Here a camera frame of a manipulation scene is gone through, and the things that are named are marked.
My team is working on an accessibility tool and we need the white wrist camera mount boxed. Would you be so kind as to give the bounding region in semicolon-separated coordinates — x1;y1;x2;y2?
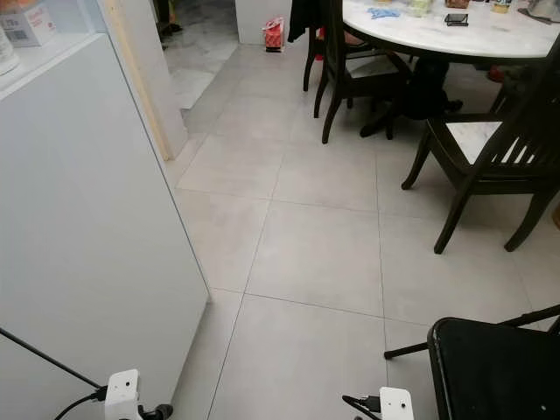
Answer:
379;387;415;420
104;368;142;420

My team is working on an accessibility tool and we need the grey bundle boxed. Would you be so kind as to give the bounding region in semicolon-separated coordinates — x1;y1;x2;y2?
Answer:
528;0;560;23

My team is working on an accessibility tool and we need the dark wooden chair white seat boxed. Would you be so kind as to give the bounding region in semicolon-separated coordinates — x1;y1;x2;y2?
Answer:
401;35;560;255

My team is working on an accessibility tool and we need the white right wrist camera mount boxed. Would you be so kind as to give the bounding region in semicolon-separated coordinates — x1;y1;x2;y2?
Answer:
379;387;415;420

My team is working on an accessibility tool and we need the black garment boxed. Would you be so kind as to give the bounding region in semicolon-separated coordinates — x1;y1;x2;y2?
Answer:
287;0;325;43

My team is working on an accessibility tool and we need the person lower leg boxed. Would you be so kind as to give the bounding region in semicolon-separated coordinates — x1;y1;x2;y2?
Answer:
153;0;185;38

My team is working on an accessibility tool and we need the red bag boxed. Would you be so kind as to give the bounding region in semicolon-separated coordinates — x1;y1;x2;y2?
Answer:
262;17;286;52

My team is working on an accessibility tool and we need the white carton with barcode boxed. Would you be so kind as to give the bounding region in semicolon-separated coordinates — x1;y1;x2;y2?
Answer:
0;0;59;48

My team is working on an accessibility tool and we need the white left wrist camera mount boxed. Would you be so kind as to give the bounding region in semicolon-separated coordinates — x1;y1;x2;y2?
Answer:
104;368;142;420

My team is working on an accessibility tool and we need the thin straight black cable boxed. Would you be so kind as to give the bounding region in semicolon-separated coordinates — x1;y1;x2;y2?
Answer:
0;328;103;389

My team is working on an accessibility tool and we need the round white dining table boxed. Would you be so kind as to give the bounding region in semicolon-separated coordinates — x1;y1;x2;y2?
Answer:
341;0;560;139

